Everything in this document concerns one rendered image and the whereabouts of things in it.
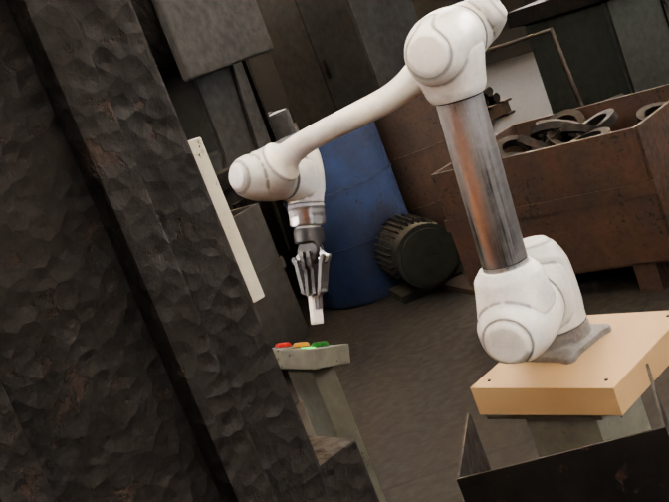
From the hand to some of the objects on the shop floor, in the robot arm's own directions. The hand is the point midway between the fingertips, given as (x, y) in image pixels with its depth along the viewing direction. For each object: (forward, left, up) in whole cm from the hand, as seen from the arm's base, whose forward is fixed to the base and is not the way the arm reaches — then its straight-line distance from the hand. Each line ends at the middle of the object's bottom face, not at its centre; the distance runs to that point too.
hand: (316, 309), depth 250 cm
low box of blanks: (-190, -57, -70) cm, 211 cm away
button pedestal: (+3, -6, -69) cm, 69 cm away
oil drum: (-187, -202, -73) cm, 285 cm away
